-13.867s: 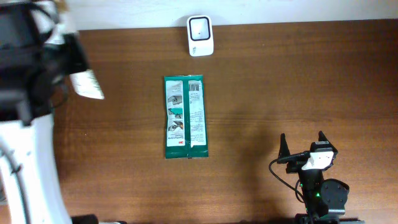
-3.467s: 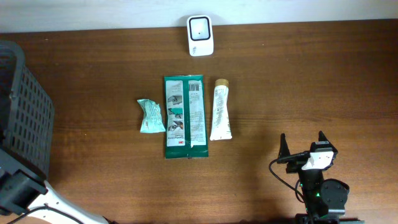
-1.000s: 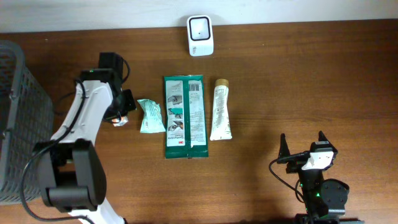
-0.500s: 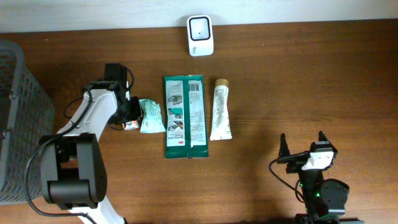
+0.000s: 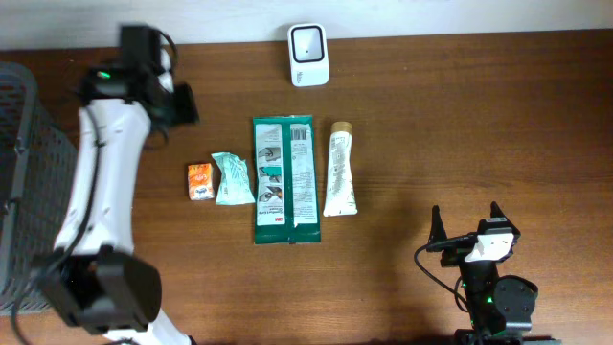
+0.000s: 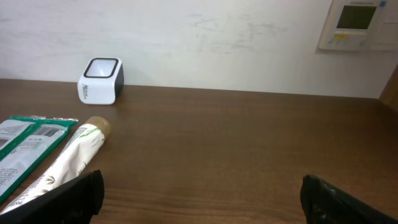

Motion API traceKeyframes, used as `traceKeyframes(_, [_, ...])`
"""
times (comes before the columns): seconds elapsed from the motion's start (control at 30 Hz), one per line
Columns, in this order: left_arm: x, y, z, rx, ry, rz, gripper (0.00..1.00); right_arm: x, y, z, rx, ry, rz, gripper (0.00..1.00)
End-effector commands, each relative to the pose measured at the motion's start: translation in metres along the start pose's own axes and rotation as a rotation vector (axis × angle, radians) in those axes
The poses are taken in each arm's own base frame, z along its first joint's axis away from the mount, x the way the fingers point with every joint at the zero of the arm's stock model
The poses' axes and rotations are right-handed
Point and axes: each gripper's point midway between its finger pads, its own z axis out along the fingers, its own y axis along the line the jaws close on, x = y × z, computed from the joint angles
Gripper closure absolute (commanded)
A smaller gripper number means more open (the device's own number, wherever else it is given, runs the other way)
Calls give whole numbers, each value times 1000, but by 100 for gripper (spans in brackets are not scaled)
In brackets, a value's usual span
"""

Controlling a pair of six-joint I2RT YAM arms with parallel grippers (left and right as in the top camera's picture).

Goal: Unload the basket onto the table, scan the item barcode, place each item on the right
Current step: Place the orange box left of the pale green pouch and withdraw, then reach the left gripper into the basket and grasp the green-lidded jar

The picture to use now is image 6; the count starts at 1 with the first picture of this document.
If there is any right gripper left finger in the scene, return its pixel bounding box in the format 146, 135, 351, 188
1, 170, 104, 224

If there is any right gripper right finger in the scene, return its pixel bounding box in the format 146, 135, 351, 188
300, 175, 397, 224

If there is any white tube with gold cap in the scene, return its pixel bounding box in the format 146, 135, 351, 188
1, 116, 111, 214

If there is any green 3M package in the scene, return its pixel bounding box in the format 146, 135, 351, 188
1, 116, 78, 203

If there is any wall thermostat control panel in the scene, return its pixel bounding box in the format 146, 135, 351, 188
318, 0, 397, 52

